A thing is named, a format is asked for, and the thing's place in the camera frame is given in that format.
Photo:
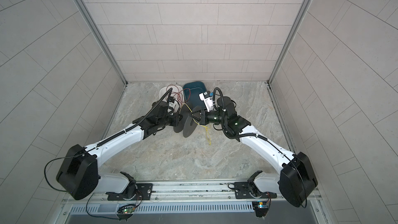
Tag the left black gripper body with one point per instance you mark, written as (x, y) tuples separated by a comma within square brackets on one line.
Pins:
[(172, 120)]

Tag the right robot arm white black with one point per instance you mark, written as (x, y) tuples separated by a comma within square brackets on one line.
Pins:
[(296, 179)]

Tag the left circuit board with LED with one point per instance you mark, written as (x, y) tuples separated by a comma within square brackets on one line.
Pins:
[(128, 209)]

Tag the aluminium mounting rail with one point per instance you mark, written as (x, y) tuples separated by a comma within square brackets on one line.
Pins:
[(203, 190)]

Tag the circuit board with led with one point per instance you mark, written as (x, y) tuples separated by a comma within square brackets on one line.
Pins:
[(261, 208), (128, 209)]

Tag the teal oval tray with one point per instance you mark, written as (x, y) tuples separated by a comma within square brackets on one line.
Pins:
[(191, 93)]

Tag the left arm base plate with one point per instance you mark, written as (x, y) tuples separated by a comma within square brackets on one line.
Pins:
[(146, 191)]

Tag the dark grey cable spool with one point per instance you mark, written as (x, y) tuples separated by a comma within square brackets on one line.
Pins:
[(186, 123)]

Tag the right circuit board with LED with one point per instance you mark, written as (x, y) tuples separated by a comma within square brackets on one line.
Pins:
[(261, 208)]

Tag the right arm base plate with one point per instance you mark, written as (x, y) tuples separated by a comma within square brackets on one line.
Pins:
[(246, 190)]

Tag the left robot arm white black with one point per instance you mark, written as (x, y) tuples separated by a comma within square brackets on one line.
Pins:
[(78, 173)]

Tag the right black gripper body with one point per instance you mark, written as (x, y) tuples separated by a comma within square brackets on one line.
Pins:
[(214, 117)]

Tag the perforated cable duct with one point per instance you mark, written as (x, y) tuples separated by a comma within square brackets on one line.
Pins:
[(164, 208)]

